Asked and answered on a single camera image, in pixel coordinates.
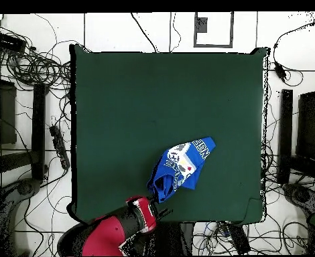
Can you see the black metal stand frame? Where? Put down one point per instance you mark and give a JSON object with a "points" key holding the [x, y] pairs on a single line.
{"points": [[285, 133], [38, 128]]}

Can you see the black rectangular device box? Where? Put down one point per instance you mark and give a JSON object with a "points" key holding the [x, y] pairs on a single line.
{"points": [[8, 42]]}

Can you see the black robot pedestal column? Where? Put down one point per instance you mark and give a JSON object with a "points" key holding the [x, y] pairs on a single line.
{"points": [[171, 238]]}

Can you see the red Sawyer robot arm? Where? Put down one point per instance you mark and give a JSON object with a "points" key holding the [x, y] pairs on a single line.
{"points": [[106, 235]]}

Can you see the black power strip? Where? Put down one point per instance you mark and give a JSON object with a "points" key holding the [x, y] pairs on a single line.
{"points": [[59, 147], [239, 238]]}

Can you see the grey curved stand base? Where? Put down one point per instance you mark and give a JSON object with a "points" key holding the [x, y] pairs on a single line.
{"points": [[10, 203], [303, 196]]}

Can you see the blue printed T-shirt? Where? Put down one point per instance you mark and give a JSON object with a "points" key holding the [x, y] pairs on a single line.
{"points": [[184, 166]]}

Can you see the dark green table cloth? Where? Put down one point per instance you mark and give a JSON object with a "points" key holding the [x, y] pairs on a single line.
{"points": [[146, 93]]}

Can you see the grey square floor hatch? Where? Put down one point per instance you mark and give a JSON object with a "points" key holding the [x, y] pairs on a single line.
{"points": [[201, 25]]}

